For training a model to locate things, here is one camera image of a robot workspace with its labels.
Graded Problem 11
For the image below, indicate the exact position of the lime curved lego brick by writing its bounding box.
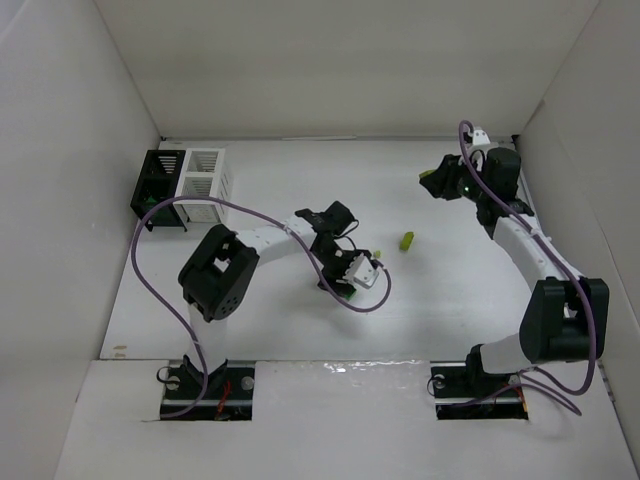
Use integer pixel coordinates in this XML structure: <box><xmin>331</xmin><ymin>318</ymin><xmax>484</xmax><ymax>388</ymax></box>
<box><xmin>399</xmin><ymin>231</ymin><xmax>415</xmax><ymax>252</ymax></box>

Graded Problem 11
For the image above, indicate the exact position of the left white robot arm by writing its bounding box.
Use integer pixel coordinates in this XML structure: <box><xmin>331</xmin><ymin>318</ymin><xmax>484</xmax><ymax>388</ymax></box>
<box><xmin>178</xmin><ymin>201</ymin><xmax>361</xmax><ymax>383</ymax></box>

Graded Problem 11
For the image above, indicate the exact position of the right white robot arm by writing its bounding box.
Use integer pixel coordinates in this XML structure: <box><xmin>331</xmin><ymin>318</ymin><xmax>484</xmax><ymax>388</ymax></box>
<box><xmin>419</xmin><ymin>147</ymin><xmax>610</xmax><ymax>395</ymax></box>

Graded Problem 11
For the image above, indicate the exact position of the white slatted container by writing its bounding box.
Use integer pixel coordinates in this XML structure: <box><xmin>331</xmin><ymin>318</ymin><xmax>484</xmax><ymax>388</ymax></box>
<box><xmin>175</xmin><ymin>148</ymin><xmax>233</xmax><ymax>224</ymax></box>

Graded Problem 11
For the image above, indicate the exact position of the black slatted container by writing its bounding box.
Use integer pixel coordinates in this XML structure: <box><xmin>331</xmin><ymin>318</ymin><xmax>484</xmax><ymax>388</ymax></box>
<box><xmin>130</xmin><ymin>150</ymin><xmax>187</xmax><ymax>231</ymax></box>

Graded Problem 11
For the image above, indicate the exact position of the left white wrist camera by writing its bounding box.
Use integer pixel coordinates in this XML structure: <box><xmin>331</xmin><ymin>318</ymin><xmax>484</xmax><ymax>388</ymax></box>
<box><xmin>345</xmin><ymin>254</ymin><xmax>379</xmax><ymax>290</ymax></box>

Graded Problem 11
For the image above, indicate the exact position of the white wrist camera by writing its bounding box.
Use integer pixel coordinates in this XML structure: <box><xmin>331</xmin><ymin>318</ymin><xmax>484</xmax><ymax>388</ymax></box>
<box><xmin>469</xmin><ymin>128</ymin><xmax>491</xmax><ymax>149</ymax></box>
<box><xmin>345</xmin><ymin>254</ymin><xmax>379</xmax><ymax>290</ymax></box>

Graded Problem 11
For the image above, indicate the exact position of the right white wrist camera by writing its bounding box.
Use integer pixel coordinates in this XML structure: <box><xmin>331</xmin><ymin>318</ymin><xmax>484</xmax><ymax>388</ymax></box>
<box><xmin>469</xmin><ymin>128</ymin><xmax>491</xmax><ymax>149</ymax></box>

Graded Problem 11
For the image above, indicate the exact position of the aluminium rail right side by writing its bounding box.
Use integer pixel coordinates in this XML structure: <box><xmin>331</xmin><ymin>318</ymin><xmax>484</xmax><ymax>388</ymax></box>
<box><xmin>501</xmin><ymin>134</ymin><xmax>547</xmax><ymax>250</ymax></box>

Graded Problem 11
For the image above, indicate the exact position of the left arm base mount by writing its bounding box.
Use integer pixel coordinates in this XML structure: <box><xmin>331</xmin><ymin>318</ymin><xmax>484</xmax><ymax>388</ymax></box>
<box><xmin>156</xmin><ymin>357</ymin><xmax>256</xmax><ymax>422</ymax></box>

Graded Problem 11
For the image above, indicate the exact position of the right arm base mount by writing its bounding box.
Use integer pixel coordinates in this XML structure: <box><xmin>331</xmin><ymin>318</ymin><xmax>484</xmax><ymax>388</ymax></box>
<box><xmin>427</xmin><ymin>362</ymin><xmax>529</xmax><ymax>421</ymax></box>

